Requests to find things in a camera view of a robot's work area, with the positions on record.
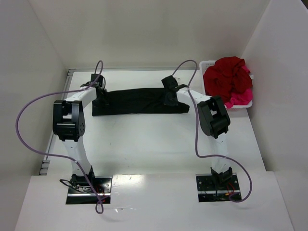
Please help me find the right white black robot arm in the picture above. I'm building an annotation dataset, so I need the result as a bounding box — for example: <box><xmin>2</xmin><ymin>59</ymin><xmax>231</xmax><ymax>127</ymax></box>
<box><xmin>162</xmin><ymin>76</ymin><xmax>232</xmax><ymax>186</ymax></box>

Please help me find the black t shirt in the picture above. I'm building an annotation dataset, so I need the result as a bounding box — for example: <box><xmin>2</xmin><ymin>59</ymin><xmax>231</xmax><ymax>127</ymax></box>
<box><xmin>92</xmin><ymin>88</ymin><xmax>190</xmax><ymax>116</ymax></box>

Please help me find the dark red t shirt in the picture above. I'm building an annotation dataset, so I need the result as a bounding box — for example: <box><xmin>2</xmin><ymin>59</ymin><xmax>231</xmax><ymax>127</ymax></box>
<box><xmin>203</xmin><ymin>56</ymin><xmax>253</xmax><ymax>104</ymax></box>

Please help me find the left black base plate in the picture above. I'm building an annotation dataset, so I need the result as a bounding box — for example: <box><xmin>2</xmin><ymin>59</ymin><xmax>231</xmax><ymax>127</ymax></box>
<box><xmin>63</xmin><ymin>176</ymin><xmax>112</xmax><ymax>205</ymax></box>

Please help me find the white plastic basket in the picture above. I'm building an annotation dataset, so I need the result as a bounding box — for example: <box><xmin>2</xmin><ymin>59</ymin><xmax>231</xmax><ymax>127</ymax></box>
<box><xmin>199</xmin><ymin>59</ymin><xmax>254</xmax><ymax>111</ymax></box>

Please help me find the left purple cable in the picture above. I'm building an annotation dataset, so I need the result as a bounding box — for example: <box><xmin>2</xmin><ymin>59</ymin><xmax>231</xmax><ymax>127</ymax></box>
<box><xmin>15</xmin><ymin>60</ymin><xmax>106</xmax><ymax>214</ymax></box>

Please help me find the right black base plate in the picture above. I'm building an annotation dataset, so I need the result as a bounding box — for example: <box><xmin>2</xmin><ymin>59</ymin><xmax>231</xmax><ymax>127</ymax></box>
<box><xmin>196</xmin><ymin>174</ymin><xmax>242</xmax><ymax>202</ymax></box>

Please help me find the purple cable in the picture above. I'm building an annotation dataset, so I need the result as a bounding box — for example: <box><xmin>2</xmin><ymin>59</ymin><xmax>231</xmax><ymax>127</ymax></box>
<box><xmin>15</xmin><ymin>60</ymin><xmax>106</xmax><ymax>214</ymax></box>
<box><xmin>172</xmin><ymin>60</ymin><xmax>253</xmax><ymax>203</ymax></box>

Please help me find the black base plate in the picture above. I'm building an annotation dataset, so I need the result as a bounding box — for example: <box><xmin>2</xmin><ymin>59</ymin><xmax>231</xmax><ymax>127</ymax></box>
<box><xmin>196</xmin><ymin>174</ymin><xmax>242</xmax><ymax>202</ymax></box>
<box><xmin>63</xmin><ymin>176</ymin><xmax>112</xmax><ymax>205</ymax></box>

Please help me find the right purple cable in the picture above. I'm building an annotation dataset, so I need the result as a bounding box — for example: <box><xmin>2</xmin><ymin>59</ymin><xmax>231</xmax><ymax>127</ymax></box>
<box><xmin>172</xmin><ymin>60</ymin><xmax>253</xmax><ymax>203</ymax></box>

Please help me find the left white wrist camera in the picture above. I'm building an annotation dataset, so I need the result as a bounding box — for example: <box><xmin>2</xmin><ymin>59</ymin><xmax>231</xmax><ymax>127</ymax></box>
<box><xmin>98</xmin><ymin>76</ymin><xmax>106</xmax><ymax>89</ymax></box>

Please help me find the pink t shirt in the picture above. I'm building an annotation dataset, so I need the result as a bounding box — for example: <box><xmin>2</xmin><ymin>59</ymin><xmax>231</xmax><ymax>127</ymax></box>
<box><xmin>225</xmin><ymin>65</ymin><xmax>253</xmax><ymax>109</ymax></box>

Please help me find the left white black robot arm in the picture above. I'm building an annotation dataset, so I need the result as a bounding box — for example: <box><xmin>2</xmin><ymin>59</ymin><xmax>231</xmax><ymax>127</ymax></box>
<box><xmin>52</xmin><ymin>74</ymin><xmax>106</xmax><ymax>188</ymax></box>

